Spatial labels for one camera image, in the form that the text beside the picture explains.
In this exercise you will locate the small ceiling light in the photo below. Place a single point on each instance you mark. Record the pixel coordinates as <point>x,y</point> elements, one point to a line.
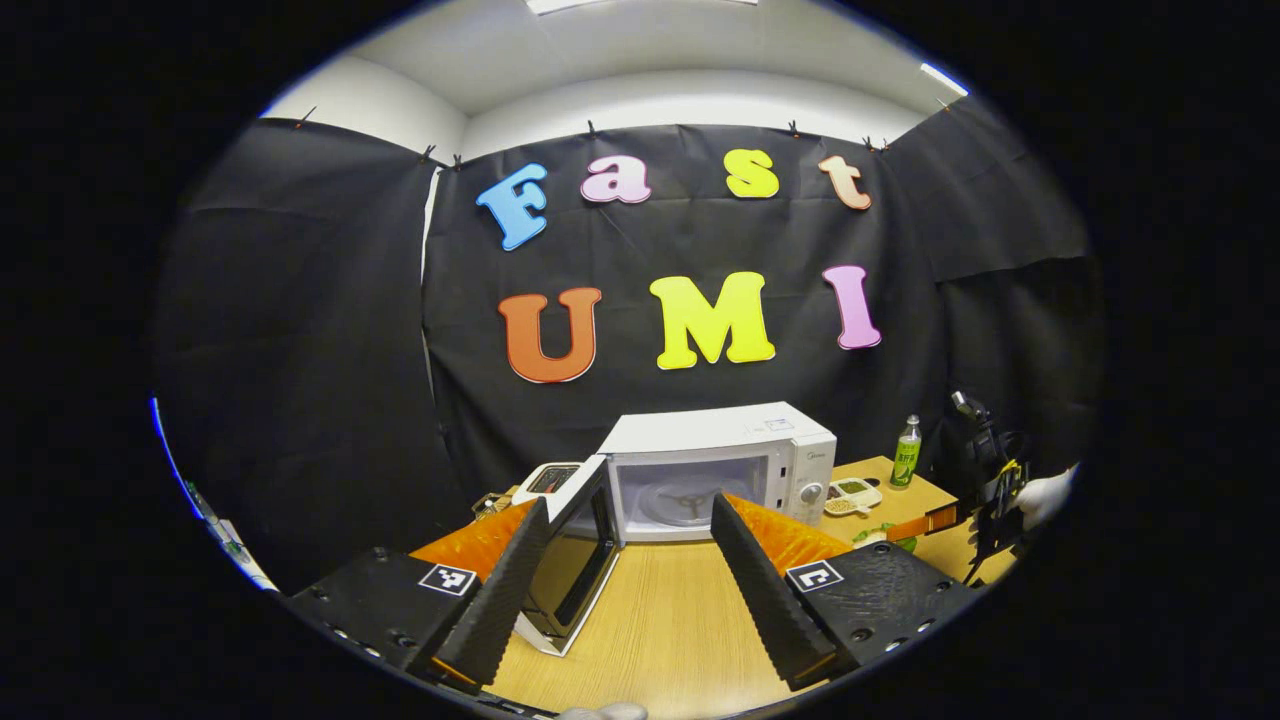
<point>944,80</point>

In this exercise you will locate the white toaster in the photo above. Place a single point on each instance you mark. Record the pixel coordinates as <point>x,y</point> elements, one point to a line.
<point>550,480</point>

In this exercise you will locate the white microwave oven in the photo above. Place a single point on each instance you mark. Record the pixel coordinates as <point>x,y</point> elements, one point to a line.
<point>700,440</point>

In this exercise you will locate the green drink bottle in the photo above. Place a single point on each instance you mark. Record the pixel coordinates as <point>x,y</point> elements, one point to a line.
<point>906,460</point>

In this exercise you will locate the white divided food tray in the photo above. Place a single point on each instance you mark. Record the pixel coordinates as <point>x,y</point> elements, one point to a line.
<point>853,495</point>

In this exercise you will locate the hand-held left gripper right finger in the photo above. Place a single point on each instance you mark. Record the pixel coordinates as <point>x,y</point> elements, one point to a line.
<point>760,600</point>

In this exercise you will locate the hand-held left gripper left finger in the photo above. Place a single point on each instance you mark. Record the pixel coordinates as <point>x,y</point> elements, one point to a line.
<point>495,600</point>

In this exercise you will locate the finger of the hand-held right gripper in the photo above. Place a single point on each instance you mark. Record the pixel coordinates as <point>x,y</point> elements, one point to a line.
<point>935,520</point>

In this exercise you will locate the toast sandwich with lettuce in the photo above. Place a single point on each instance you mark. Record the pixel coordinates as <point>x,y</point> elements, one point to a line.
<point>885,535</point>

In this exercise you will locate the black backdrop cloth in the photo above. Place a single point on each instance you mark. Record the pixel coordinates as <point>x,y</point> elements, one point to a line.
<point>700,240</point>

